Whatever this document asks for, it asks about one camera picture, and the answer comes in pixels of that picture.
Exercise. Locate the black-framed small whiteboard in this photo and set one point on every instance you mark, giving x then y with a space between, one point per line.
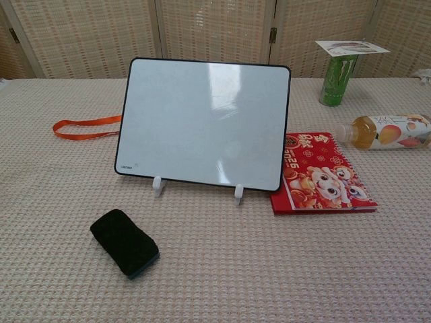
202 124

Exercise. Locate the beige woven tablecloth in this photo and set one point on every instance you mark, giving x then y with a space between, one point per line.
215 262

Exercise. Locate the peach tea plastic bottle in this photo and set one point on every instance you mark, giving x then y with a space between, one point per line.
380 133

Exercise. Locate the white plastic board stand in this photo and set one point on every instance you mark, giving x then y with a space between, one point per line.
158 186

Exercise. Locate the black eraser pad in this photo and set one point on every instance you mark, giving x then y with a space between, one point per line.
123 247

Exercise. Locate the white picture postcard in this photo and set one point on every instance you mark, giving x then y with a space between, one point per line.
350 47

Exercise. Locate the red spiral desk calendar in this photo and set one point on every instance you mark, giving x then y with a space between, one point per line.
320 181

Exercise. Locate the brass screen hinge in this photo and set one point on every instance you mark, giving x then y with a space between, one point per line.
273 34
13 35

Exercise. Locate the woven bamboo screen panel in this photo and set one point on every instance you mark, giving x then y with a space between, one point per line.
215 30
84 33
320 23
404 30

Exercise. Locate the green drink can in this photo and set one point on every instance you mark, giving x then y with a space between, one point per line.
336 84

